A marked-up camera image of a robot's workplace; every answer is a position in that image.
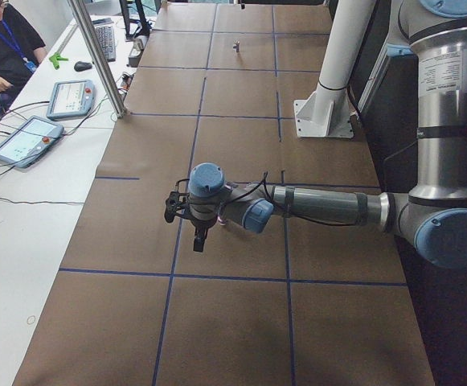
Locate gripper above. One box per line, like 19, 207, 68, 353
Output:
190, 214, 216, 253

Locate near teach pendant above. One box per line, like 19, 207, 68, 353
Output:
0, 116, 64, 169

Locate seated person in black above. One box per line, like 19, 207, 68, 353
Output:
0, 1, 47, 115

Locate black monitor stand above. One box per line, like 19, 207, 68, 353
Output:
119, 0, 152, 42

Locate far teach pendant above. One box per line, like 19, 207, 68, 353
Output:
46, 80, 95, 121

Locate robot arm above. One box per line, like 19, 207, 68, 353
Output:
165, 1, 467, 268

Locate white mounting post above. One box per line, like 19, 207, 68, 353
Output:
294, 0, 376, 138

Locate aluminium frame post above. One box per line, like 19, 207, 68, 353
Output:
68, 0, 127, 118

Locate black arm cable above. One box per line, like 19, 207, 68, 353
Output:
172, 171, 363, 227

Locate black computer mouse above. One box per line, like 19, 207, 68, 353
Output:
73, 61, 92, 72

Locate chrome tee pipe fitting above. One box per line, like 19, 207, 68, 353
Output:
232, 40, 240, 53

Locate teach pendant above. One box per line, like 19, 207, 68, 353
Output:
0, 116, 64, 169
46, 80, 95, 121

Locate black keyboard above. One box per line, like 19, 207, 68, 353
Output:
95, 25, 116, 62

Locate green plastic clamp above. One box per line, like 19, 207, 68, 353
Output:
49, 52, 68, 70

